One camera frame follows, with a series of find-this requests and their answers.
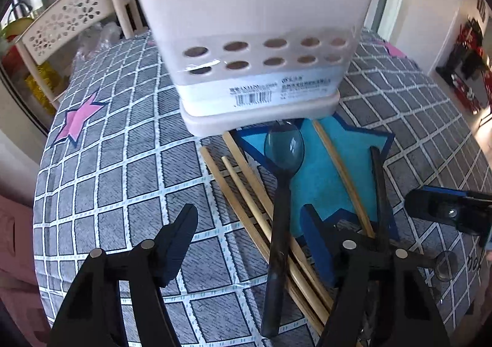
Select black translucent spoon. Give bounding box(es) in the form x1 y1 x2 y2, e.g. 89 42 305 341
369 146 392 247
261 120 304 338
415 250 459 282

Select pink box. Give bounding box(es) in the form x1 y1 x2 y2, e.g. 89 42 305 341
1 196 38 293

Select red black rack items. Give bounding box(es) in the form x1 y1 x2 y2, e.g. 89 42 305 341
435 18 489 115

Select checkered grey tablecloth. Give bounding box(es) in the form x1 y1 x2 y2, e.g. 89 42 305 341
33 31 491 346

